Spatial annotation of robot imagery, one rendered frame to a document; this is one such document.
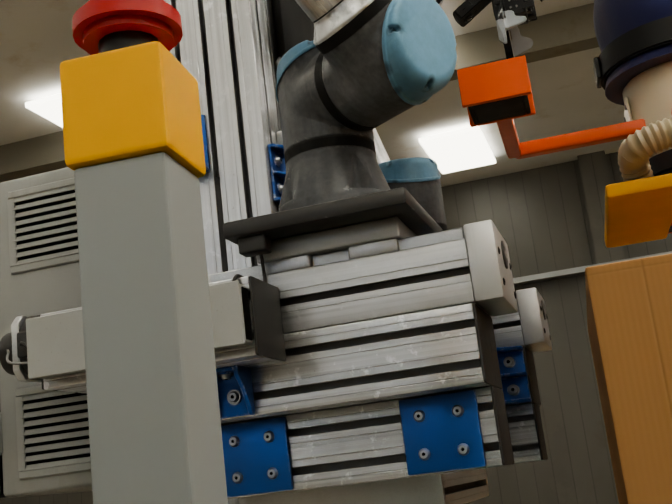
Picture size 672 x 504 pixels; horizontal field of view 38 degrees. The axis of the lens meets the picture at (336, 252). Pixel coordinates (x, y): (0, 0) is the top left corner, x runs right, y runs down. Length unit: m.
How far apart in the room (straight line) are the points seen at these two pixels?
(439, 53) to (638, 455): 0.51
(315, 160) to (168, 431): 0.67
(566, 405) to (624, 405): 9.82
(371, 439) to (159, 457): 0.61
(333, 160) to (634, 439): 0.48
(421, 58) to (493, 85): 0.15
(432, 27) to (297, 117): 0.20
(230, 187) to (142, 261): 0.85
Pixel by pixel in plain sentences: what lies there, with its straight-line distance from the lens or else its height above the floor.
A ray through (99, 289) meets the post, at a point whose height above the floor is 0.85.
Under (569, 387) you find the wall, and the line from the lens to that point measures 11.01.
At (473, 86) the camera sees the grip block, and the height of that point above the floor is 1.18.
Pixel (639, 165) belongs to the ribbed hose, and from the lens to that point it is 1.38.
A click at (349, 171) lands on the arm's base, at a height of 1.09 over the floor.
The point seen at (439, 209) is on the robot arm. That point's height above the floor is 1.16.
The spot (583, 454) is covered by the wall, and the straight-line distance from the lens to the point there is 10.99.
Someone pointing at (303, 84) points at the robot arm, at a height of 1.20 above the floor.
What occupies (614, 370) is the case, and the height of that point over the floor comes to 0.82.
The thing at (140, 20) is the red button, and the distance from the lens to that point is 0.63.
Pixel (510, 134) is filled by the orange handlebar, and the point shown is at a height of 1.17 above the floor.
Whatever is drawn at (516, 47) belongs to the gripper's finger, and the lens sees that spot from 2.11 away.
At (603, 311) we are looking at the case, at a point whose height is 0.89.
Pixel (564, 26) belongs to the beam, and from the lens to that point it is 7.66.
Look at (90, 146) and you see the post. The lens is 0.60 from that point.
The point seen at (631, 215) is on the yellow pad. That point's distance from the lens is 1.48.
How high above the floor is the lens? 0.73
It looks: 13 degrees up
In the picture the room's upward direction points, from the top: 7 degrees counter-clockwise
